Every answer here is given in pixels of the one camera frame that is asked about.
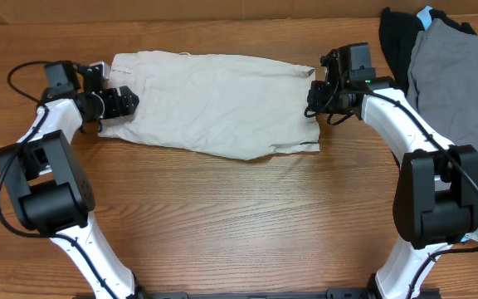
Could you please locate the light blue garment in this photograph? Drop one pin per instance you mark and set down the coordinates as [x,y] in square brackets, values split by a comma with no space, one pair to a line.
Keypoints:
[425,17]

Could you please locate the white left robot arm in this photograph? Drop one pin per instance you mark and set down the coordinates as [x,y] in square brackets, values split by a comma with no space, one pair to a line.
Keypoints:
[44,192]

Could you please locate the black garment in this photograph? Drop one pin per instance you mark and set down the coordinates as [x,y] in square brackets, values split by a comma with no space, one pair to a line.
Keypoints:
[397,35]

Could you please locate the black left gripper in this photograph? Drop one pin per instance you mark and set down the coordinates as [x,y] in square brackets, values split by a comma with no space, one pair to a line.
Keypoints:
[117,109]

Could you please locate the grey garment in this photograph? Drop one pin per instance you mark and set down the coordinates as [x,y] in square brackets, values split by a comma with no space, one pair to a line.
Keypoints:
[443,82]

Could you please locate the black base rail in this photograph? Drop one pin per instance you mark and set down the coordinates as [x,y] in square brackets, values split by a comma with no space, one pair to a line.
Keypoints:
[346,293]

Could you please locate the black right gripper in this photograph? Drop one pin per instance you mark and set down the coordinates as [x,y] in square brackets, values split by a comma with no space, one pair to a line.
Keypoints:
[314,99]

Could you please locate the beige khaki shorts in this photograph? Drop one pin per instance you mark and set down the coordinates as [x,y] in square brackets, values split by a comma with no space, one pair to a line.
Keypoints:
[231,106]

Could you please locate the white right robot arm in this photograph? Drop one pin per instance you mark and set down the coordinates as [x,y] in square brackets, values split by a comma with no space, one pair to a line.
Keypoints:
[436,200]

